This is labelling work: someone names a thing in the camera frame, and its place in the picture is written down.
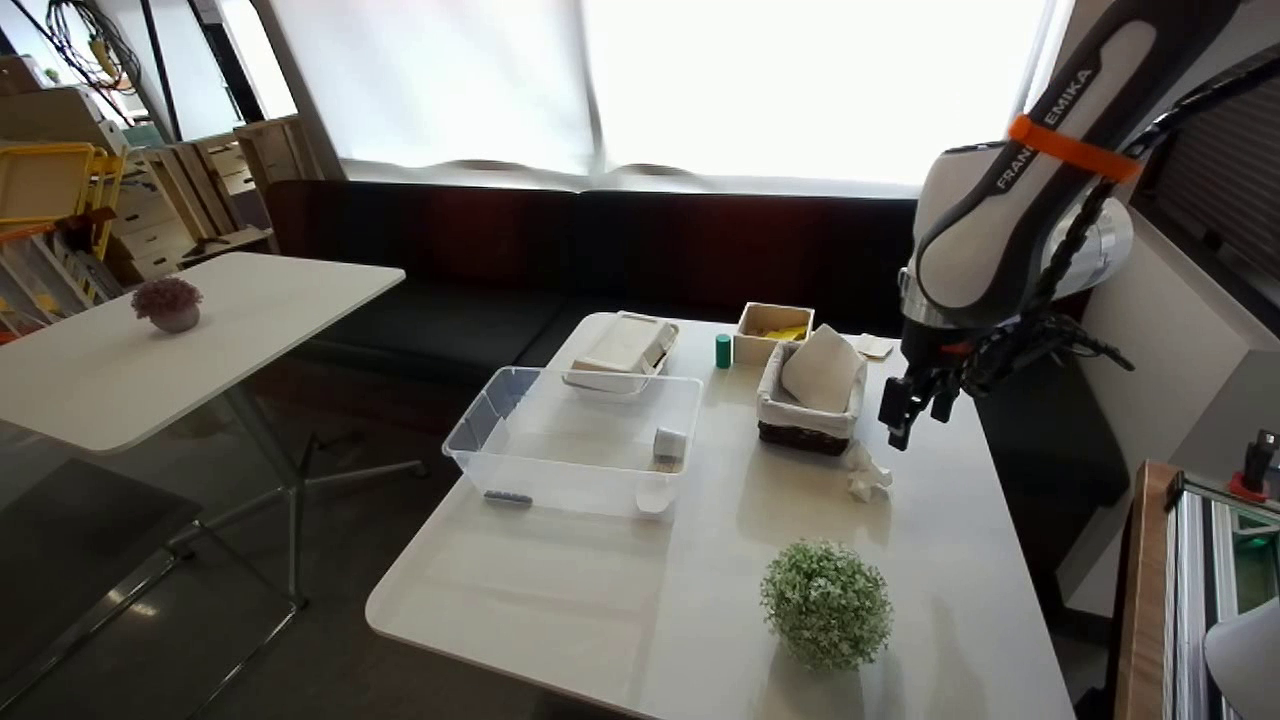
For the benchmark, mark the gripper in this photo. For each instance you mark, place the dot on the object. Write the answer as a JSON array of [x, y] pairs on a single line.
[[930, 355]]

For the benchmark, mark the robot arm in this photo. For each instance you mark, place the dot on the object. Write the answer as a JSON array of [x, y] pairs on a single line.
[[1010, 200]]

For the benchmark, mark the crumpled white tissue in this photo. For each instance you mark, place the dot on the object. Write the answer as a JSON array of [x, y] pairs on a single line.
[[865, 475]]

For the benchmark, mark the clear plastic bin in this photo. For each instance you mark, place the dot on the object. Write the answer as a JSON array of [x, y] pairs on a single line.
[[590, 440]]

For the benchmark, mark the small white napkin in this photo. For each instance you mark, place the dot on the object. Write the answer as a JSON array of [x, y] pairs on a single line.
[[876, 346]]

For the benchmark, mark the folded white cloth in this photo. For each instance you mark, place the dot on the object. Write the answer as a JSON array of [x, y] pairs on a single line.
[[822, 368]]

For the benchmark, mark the wicker basket with white liner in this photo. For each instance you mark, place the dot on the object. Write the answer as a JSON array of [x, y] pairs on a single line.
[[800, 420]]

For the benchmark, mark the yellow item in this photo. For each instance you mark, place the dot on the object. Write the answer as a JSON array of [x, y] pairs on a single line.
[[790, 332]]

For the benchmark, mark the small wooden box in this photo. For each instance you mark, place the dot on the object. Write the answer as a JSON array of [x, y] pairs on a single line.
[[765, 335]]

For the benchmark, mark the green cylinder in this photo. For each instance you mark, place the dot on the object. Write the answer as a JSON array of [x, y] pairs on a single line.
[[723, 351]]

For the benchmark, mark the green ball plant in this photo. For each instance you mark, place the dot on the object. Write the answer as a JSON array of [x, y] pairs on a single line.
[[826, 605]]

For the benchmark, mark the small white cube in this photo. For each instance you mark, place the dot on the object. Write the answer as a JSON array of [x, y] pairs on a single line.
[[670, 444]]

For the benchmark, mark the white lidded tray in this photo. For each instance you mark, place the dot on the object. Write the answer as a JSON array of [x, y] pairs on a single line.
[[625, 350]]

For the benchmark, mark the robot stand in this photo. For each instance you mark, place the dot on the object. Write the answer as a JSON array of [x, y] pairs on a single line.
[[1180, 600]]

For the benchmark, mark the red and black button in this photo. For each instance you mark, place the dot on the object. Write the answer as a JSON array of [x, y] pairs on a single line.
[[1254, 470]]

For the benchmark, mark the dark bench sofa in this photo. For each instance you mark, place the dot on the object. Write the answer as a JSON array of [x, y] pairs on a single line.
[[600, 260]]

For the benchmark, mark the white window curtain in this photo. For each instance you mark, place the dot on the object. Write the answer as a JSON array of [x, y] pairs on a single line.
[[650, 85]]

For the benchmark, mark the pink potted plant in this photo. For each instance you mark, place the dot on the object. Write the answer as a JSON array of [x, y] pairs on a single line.
[[168, 303]]

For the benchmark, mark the stack of wooden drawers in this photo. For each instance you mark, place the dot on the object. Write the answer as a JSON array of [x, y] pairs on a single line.
[[190, 195]]

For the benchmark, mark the white folding table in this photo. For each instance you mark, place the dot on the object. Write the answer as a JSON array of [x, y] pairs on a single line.
[[150, 350]]

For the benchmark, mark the yellow metal rack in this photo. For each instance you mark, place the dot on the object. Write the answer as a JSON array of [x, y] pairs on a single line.
[[55, 185]]

